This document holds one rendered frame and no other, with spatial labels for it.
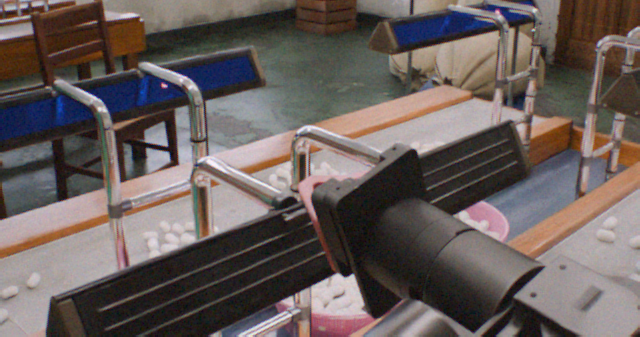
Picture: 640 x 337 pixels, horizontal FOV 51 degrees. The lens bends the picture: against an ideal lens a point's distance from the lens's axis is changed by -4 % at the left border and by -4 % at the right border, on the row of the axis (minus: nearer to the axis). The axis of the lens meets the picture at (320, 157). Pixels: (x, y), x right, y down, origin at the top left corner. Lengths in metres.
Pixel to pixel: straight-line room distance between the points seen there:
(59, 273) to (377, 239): 0.99
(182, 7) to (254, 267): 5.96
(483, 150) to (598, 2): 4.84
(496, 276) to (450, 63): 3.69
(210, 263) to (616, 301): 0.38
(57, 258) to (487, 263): 1.11
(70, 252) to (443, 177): 0.83
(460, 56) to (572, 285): 3.68
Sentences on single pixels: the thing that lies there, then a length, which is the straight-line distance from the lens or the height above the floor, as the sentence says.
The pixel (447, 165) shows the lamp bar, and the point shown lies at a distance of 0.81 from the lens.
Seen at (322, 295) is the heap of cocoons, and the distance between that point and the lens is 1.20.
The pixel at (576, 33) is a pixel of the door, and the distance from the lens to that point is 5.79.
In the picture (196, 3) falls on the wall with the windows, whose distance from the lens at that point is 6.63.
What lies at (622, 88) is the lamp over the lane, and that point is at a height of 1.09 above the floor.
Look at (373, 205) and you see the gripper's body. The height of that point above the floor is 1.23.
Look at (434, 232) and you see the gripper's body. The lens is 0.39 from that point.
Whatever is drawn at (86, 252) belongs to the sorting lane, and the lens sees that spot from 1.40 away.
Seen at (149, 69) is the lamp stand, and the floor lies 1.12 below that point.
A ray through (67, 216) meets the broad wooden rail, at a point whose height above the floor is 0.76.
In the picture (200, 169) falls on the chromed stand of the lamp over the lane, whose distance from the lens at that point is 0.77.
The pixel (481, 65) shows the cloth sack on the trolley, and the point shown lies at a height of 0.43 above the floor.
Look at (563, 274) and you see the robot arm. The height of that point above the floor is 1.24.
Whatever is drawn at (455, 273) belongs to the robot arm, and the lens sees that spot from 0.37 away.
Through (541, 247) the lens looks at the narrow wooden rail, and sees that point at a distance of 1.37.
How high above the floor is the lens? 1.41
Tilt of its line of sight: 22 degrees down
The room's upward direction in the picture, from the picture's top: straight up
